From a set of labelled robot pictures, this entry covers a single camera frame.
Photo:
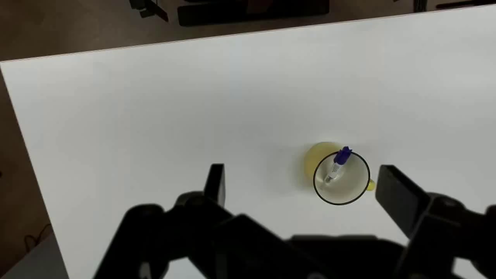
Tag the yellow cup with dark rim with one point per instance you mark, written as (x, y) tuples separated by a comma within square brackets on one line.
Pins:
[(347, 188)]

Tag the small black bracket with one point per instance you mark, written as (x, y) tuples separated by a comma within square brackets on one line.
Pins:
[(149, 8)]

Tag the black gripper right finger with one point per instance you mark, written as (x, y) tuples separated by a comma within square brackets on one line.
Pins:
[(400, 198)]

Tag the blue capped white marker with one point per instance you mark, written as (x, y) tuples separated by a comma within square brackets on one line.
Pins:
[(341, 157)]

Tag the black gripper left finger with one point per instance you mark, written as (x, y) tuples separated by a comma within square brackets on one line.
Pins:
[(217, 186)]

